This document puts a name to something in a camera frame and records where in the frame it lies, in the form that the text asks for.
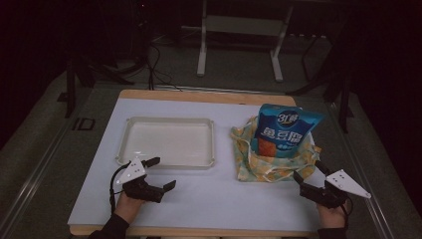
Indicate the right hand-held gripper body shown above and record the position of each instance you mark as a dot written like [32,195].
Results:
[346,183]

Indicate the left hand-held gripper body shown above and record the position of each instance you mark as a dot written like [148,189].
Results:
[134,170]

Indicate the white rectangular plastic tray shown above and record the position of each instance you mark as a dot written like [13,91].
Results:
[169,142]

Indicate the yellow patterned cloth bag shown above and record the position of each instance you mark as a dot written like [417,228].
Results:
[265,167]

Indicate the blue snack bag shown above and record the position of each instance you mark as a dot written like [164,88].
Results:
[287,129]

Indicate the person's right hand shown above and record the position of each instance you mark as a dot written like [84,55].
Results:
[331,217]

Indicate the person's left hand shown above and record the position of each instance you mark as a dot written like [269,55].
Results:
[127,207]

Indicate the white table cover sheet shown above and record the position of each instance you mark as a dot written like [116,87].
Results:
[205,199]

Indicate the black metal stand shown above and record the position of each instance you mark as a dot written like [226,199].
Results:
[343,99]
[70,89]

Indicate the white metal stand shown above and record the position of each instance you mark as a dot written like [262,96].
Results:
[244,26]

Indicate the black floor bracket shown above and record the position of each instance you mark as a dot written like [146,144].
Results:
[84,124]

